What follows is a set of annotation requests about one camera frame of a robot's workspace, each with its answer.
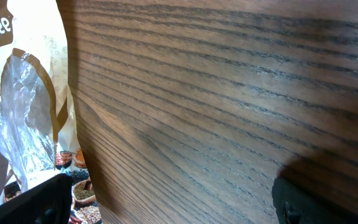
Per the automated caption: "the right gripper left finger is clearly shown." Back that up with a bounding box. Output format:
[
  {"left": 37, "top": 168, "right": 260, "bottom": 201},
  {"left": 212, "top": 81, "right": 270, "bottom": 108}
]
[{"left": 0, "top": 174, "right": 72, "bottom": 224}]

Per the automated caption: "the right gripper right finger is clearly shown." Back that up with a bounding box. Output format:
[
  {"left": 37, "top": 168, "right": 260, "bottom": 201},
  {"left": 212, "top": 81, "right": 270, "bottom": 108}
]
[{"left": 272, "top": 177, "right": 358, "bottom": 224}]

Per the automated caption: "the brown Pantree snack pouch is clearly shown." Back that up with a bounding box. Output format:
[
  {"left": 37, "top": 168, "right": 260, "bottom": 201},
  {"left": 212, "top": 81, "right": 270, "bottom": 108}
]
[{"left": 0, "top": 0, "right": 103, "bottom": 224}]

